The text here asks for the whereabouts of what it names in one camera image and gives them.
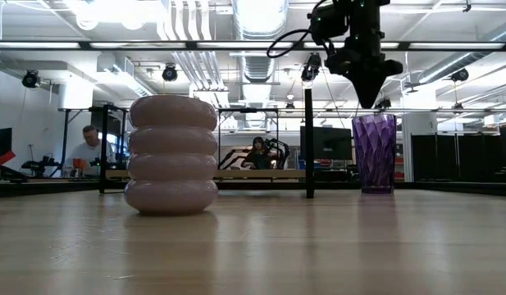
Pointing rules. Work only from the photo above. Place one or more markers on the seated person by robot arm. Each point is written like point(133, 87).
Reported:
point(258, 155)

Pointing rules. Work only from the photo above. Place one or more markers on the pale pink ribbed mug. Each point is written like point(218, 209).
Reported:
point(170, 164)

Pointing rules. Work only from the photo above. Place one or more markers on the red flat object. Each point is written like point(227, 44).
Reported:
point(2, 158)

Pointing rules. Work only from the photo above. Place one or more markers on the seated person at bench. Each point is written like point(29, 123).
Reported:
point(90, 149)

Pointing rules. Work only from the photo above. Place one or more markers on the black partition cabinets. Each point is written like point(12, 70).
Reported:
point(461, 155)

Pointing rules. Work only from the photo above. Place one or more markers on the black background robot arm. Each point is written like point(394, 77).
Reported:
point(280, 149)

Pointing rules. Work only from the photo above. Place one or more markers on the straight black shelf post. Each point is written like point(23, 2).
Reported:
point(309, 143)

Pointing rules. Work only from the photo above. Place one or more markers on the black camera on post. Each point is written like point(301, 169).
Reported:
point(311, 67)

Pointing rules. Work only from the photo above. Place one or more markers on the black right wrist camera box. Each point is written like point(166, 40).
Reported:
point(328, 22)

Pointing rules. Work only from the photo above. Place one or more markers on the small black background robot arm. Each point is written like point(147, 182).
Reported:
point(41, 165)

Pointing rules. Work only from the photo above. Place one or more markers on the black ceiling spotlight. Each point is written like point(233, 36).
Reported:
point(30, 79)
point(170, 73)
point(460, 75)

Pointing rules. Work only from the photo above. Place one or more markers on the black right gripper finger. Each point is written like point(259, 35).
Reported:
point(376, 86)
point(361, 86)

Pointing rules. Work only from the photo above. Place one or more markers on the purple faceted plastic tumbler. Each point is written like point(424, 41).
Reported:
point(374, 155)

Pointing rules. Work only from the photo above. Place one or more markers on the black computer monitor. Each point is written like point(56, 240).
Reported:
point(326, 143)

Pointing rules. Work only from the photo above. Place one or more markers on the silver ceiling air duct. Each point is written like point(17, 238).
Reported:
point(258, 24)

